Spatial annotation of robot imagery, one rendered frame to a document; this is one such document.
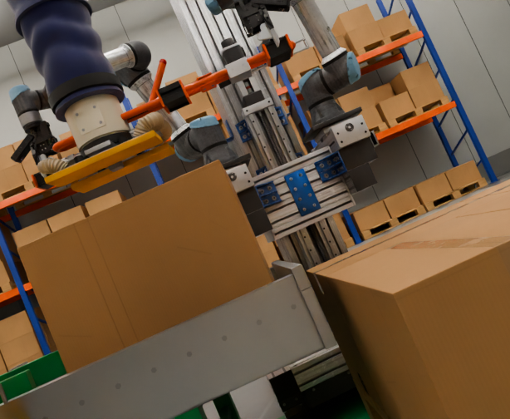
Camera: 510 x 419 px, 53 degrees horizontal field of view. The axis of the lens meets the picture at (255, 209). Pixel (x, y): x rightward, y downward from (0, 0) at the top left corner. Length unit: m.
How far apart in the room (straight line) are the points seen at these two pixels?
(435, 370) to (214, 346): 0.57
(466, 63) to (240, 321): 11.00
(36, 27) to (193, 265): 0.85
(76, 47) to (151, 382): 0.98
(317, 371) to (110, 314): 0.86
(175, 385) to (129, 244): 0.40
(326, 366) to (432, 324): 1.17
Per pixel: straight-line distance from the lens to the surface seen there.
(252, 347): 1.26
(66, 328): 1.50
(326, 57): 2.19
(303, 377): 1.98
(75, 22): 1.74
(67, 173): 1.54
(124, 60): 2.13
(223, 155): 2.08
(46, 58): 1.70
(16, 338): 9.35
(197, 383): 1.28
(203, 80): 1.62
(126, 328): 1.45
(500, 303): 0.90
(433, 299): 0.85
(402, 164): 10.86
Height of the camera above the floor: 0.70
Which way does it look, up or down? 4 degrees up
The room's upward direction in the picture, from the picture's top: 24 degrees counter-clockwise
